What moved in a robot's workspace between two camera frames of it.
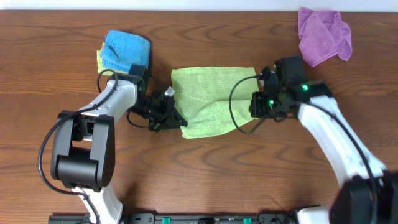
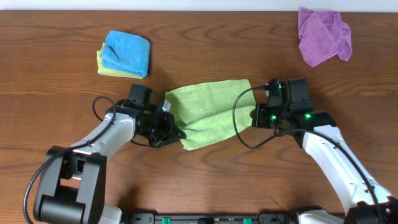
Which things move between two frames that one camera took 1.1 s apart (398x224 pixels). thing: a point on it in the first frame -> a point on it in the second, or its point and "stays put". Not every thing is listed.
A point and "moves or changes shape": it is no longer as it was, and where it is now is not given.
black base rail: x=187 y=218 stays put
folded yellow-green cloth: x=100 y=63 stays put
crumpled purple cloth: x=323 y=33 stays put
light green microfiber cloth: x=211 y=99 moves or changes shape
